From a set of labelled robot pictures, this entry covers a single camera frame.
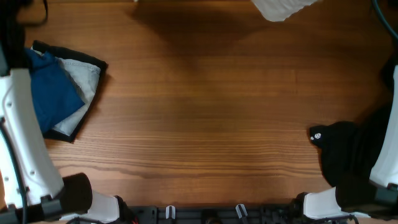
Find black garment pile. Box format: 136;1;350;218
309;58;397;192

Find folded black garment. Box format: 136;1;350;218
31;40;108;143

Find folded blue shirt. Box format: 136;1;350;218
24;48;85;133

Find white polo shirt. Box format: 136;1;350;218
251;0;318;22

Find folded light denim jeans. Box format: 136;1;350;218
25;48;101;137

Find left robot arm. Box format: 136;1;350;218
1;1;139;223

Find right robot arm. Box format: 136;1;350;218
266;52;397;223

